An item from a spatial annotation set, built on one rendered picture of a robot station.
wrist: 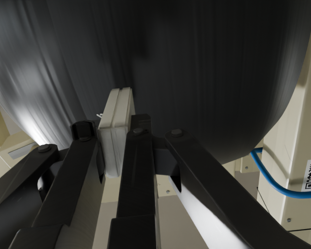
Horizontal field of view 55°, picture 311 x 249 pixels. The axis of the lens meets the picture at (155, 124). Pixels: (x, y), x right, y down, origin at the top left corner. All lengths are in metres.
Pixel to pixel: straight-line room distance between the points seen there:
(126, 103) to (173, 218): 3.18
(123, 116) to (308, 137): 0.42
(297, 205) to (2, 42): 0.56
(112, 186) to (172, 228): 2.40
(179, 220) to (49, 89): 3.13
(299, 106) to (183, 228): 2.82
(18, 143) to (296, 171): 0.79
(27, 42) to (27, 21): 0.01
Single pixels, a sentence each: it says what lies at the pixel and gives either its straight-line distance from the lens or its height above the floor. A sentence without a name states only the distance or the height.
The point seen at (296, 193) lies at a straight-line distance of 0.59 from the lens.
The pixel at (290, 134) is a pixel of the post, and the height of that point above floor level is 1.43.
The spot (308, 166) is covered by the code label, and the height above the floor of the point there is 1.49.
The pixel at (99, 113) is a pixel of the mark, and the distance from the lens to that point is 0.25.
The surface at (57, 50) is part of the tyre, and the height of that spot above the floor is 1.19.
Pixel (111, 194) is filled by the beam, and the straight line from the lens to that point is 0.91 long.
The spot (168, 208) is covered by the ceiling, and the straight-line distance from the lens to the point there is 3.45.
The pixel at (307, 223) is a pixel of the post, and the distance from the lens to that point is 0.70.
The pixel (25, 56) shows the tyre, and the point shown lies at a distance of 0.23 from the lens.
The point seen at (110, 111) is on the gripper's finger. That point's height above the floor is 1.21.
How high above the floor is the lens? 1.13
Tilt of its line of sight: 31 degrees up
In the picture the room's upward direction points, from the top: 174 degrees clockwise
